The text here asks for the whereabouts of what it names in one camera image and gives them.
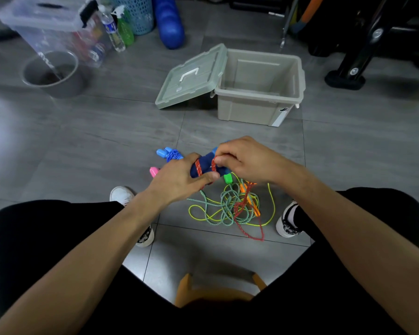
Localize grey plastic storage box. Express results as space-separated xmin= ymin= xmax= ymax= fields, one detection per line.
xmin=214 ymin=48 xmax=306 ymax=127

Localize blue-handled jump rope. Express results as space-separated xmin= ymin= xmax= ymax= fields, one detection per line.
xmin=156 ymin=147 xmax=184 ymax=163

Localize person's right forearm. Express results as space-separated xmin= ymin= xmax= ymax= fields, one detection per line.
xmin=286 ymin=167 xmax=419 ymax=335

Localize grey metal bowl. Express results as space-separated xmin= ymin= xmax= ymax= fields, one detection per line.
xmin=20 ymin=50 xmax=88 ymax=99

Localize wooden stool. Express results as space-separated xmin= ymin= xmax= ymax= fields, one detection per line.
xmin=174 ymin=272 xmax=268 ymax=308

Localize person's left leg black trousers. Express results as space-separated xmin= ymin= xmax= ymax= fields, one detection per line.
xmin=0 ymin=200 xmax=182 ymax=335

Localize person's right hand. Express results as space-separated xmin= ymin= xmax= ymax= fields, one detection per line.
xmin=213 ymin=135 xmax=306 ymax=188

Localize white right shoe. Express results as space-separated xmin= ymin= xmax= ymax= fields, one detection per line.
xmin=276 ymin=200 xmax=303 ymax=239

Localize white left shoe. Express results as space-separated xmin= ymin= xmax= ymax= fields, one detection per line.
xmin=109 ymin=186 xmax=155 ymax=248

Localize person's leg black trousers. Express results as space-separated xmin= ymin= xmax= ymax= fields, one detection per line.
xmin=0 ymin=200 xmax=182 ymax=335
xmin=255 ymin=187 xmax=419 ymax=335

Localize green spray bottle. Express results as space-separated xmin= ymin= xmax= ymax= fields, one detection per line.
xmin=111 ymin=5 xmax=135 ymax=47

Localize black dumbbell rack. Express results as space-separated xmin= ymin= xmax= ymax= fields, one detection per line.
xmin=300 ymin=0 xmax=419 ymax=90

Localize grey-green box lid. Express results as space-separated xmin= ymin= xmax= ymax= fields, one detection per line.
xmin=155 ymin=43 xmax=229 ymax=110

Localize light blue mesh basket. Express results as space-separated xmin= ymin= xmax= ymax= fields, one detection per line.
xmin=108 ymin=0 xmax=155 ymax=36

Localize person's left forearm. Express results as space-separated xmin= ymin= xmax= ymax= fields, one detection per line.
xmin=0 ymin=195 xmax=161 ymax=335

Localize person's left hand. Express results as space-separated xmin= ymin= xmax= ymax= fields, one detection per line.
xmin=145 ymin=152 xmax=221 ymax=207

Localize clear plastic lidded bin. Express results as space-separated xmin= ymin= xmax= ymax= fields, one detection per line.
xmin=0 ymin=0 xmax=112 ymax=68

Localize clear water bottle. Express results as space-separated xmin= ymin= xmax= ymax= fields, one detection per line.
xmin=97 ymin=4 xmax=126 ymax=53

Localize white shoe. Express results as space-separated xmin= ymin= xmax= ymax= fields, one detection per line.
xmin=109 ymin=186 xmax=155 ymax=248
xmin=276 ymin=200 xmax=303 ymax=239

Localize orange and green foam stick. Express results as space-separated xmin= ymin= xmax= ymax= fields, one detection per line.
xmin=289 ymin=0 xmax=325 ymax=34

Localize pile of colourful jump ropes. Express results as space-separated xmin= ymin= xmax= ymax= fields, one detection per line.
xmin=187 ymin=172 xmax=277 ymax=227

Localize navy foam-handled red jump rope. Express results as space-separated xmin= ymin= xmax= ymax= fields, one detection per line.
xmin=189 ymin=146 xmax=266 ymax=242

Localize person's right leg black trousers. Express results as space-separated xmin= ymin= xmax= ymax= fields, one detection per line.
xmin=255 ymin=187 xmax=419 ymax=335

